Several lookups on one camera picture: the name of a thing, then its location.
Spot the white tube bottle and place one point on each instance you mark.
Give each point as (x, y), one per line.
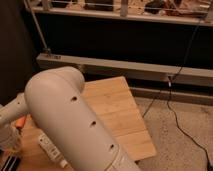
(51, 150)

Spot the grey metal rail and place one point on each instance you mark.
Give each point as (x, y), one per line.
(134, 70)

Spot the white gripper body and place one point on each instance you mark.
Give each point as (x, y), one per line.
(9, 138)

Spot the black striped eraser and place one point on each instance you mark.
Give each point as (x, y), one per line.
(11, 164)

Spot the upper shelf with clutter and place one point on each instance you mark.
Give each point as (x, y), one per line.
(186, 12)

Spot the metal pole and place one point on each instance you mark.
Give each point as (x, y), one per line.
(46, 49)

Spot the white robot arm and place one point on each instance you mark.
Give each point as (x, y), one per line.
(53, 98)

